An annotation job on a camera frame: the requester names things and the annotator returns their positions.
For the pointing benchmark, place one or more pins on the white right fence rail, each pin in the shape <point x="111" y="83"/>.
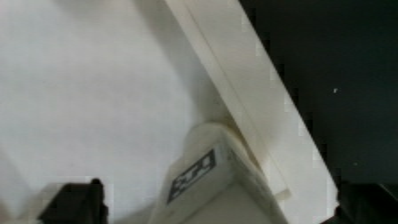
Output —
<point x="231" y="53"/>

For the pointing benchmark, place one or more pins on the white square tabletop tray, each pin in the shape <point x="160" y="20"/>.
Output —
<point x="105" y="93"/>

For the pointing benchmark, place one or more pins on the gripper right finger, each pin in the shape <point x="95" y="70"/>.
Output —
<point x="368" y="204"/>

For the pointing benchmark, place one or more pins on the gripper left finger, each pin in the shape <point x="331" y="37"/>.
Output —
<point x="77" y="206"/>

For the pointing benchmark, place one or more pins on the white leg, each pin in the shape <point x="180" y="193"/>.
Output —
<point x="215" y="192"/>

